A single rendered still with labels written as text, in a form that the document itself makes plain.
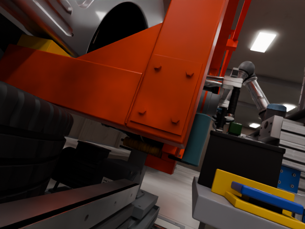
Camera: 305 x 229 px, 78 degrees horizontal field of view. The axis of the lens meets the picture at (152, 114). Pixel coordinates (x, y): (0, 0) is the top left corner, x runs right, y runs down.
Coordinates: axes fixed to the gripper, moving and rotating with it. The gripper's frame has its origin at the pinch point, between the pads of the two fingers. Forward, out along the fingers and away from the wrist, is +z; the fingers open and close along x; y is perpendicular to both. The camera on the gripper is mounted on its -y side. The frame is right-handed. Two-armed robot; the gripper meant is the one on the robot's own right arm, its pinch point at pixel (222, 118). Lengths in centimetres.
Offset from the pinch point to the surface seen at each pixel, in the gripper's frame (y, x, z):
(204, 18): 5, -18, 81
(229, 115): -7.7, -0.5, 36.1
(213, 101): 1.8, -8.6, 23.4
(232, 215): -39, -5, 101
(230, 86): 7.0, -3.3, 35.6
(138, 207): -61, -28, 37
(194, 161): -33.0, -9.9, 32.7
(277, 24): 567, 155, -563
